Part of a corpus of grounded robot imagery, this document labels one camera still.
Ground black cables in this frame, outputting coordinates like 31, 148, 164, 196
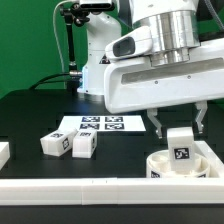
29, 73, 81, 90

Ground black camera stand pole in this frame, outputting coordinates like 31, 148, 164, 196
60, 3, 89, 92

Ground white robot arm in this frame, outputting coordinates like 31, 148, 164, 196
80, 0, 224, 131

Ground white left border rail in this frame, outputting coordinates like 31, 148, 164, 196
0, 142, 10, 170

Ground white cable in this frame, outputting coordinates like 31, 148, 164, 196
52, 0, 74, 73

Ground white front border rail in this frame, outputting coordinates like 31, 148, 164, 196
0, 178, 224, 205

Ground white marker sheet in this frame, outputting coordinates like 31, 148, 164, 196
59, 115, 145, 132

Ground white round stool seat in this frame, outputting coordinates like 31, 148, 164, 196
146, 150, 210, 178

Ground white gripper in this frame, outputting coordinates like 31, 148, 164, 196
104, 39, 224, 138

